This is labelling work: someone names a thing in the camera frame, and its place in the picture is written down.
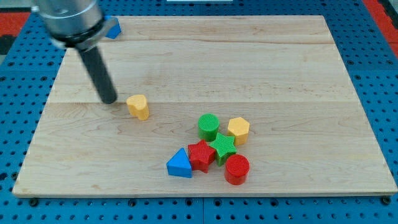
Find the blue cube block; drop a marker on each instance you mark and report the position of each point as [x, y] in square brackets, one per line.
[113, 28]

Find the wooden board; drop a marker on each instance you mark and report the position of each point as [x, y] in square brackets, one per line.
[308, 134]

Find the green cylinder block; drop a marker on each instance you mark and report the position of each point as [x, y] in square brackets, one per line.
[208, 126]

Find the green star block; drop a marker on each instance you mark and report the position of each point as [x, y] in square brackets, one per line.
[224, 147]

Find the red star block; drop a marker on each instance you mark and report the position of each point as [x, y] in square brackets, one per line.
[201, 155]

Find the yellow hexagon block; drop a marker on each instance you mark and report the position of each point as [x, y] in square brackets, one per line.
[239, 129]

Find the blue triangle block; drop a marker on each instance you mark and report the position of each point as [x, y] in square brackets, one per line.
[179, 165]

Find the yellow heart block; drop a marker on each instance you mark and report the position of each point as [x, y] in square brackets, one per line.
[138, 107]

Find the red cylinder block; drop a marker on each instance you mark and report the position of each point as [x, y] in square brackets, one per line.
[236, 169]

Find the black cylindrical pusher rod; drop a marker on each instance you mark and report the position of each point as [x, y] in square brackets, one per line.
[99, 75]

